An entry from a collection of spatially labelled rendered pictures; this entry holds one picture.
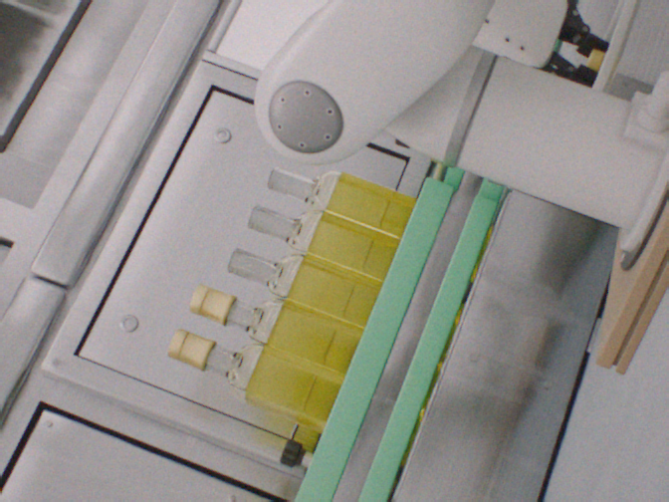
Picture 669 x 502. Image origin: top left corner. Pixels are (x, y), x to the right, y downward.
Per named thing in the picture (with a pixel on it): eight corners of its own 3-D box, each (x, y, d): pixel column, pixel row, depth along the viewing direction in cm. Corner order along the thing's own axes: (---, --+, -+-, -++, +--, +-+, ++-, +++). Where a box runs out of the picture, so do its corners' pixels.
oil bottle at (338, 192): (486, 245, 147) (317, 182, 149) (495, 224, 142) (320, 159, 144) (471, 286, 144) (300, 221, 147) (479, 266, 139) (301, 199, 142)
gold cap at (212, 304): (237, 305, 141) (201, 291, 141) (237, 291, 138) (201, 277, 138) (225, 331, 139) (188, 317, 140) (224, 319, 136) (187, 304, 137)
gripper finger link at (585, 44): (560, 18, 136) (613, 47, 137) (553, 40, 134) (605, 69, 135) (574, 2, 133) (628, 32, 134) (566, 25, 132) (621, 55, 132)
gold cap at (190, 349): (219, 335, 136) (182, 321, 137) (207, 354, 134) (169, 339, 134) (213, 359, 139) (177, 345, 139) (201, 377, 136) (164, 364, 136)
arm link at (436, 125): (507, 34, 102) (325, -31, 104) (480, 92, 91) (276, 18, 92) (470, 135, 107) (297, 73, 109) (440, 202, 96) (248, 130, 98)
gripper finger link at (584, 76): (544, 64, 133) (597, 94, 134) (536, 87, 132) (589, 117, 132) (557, 49, 130) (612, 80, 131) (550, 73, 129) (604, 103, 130)
